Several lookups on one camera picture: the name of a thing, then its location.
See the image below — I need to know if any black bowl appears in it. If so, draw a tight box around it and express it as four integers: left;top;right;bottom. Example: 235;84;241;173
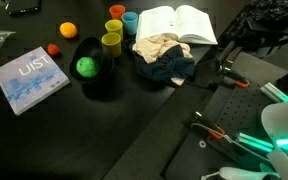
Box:
69;37;114;86

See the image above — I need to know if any upper black orange clamp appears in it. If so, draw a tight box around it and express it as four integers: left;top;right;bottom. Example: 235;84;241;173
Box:
215;41;250;88

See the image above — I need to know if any black orange clamp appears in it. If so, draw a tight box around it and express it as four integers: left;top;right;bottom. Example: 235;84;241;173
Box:
182;111;225;139
215;41;250;88

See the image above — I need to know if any beige and navy cloth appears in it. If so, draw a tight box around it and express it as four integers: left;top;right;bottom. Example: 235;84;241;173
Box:
127;35;195;86

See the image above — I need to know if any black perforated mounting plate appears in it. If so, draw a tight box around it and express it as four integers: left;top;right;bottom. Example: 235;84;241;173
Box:
204;81;273;170

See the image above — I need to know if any black office chair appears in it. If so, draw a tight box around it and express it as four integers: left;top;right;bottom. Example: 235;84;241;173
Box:
220;0;288;58

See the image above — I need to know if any orange plastic cup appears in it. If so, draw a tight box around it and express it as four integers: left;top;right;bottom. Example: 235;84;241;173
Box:
109;4;126;20

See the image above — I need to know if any lower black orange clamp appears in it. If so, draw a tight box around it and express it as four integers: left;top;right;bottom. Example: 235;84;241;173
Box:
182;111;225;139

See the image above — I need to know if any olive yellow plastic cup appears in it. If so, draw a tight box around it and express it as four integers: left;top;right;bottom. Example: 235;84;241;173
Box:
101;32;121;58

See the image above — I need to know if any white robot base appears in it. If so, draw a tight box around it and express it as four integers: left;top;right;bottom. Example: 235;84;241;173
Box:
200;102;288;180

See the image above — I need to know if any blue plastic cup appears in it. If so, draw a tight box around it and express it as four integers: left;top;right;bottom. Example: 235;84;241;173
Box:
122;12;138;35

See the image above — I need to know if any open white book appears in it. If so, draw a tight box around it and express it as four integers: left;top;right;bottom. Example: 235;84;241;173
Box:
136;5;217;45

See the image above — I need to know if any small red toy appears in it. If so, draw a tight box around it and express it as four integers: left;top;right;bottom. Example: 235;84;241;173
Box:
47;44;60;55

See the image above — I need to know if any orange fruit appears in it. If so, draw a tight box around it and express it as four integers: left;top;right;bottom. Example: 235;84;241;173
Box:
60;22;77;38

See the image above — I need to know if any UIST proceedings book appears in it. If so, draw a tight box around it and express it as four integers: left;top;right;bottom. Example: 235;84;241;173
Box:
0;47;70;115

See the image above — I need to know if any green ball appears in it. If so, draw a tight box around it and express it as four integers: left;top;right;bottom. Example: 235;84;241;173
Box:
76;57;99;78

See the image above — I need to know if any aluminium rail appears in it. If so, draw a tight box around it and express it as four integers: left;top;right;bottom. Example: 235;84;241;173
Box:
260;82;288;103

